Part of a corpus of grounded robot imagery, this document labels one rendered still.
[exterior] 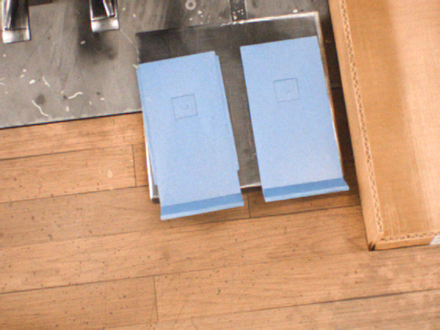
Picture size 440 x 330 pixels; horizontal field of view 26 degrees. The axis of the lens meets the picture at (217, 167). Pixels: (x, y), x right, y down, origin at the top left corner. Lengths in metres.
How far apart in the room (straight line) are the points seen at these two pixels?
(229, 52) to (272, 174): 0.12
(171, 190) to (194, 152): 0.04
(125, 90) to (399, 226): 0.28
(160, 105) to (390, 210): 0.22
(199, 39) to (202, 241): 0.19
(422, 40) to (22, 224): 0.40
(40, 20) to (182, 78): 0.16
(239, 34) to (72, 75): 0.16
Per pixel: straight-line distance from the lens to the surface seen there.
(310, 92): 0.86
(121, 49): 0.91
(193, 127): 0.84
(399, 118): 0.87
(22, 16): 0.84
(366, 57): 0.89
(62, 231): 0.86
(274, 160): 0.83
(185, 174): 0.83
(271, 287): 0.83
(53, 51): 0.92
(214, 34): 0.88
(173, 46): 0.88
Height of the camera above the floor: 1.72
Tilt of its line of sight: 73 degrees down
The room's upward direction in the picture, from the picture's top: 9 degrees counter-clockwise
